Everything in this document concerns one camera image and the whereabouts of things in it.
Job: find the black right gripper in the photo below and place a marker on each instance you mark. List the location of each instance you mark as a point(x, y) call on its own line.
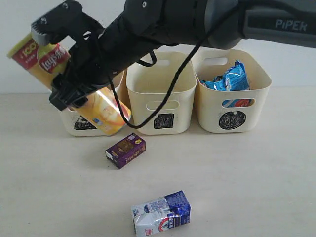
point(96, 58)

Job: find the yellow Lay's chip can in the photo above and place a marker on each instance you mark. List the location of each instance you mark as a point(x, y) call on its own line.
point(46, 62)

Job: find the blue instant noodle bag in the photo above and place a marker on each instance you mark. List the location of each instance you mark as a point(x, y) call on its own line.
point(234, 79)

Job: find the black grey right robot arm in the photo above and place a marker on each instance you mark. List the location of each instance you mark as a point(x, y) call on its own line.
point(218, 24)

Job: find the cream bin with triangle mark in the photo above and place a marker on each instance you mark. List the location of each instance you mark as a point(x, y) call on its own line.
point(78, 126)

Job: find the purple chocolate box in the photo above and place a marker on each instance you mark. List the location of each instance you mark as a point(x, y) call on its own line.
point(126, 150)

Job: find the cream bin with circle mark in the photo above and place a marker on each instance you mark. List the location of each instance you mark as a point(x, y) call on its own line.
point(229, 111)

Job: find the blue white milk carton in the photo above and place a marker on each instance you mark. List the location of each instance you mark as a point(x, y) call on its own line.
point(161, 214)

